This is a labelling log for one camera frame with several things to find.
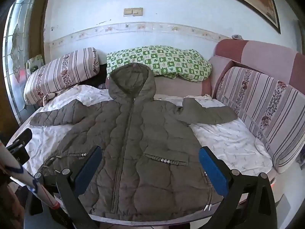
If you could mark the white leaf-print bed sheet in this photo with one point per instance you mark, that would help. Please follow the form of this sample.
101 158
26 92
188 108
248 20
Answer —
238 143

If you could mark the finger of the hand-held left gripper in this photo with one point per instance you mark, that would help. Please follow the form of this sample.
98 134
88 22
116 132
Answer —
23 136
20 155

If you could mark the green checkered pillow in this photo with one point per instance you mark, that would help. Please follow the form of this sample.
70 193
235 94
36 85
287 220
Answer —
166 62

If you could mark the beige wall switch plate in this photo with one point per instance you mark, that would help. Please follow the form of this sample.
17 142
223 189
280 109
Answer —
133 12

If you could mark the patterned plastic bag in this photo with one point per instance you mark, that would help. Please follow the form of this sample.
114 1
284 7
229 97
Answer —
34 64

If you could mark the striped floral pillow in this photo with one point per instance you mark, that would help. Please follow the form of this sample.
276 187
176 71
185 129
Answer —
59 71

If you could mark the pink and red sofa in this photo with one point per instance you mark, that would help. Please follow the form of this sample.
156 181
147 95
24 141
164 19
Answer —
262 52

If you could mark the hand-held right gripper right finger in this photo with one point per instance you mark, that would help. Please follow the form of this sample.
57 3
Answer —
212 169

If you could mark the floral patterned cloth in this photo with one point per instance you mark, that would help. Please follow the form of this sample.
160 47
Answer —
46 98

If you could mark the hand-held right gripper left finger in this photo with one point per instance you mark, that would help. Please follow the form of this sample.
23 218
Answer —
88 168

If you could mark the striped floral sofa cushion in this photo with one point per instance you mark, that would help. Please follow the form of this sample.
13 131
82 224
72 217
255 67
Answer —
266 105

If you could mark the grey hooded puffer jacket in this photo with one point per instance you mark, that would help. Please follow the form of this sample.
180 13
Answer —
143 136

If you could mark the stained glass door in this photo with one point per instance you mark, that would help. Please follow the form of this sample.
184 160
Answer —
16 52

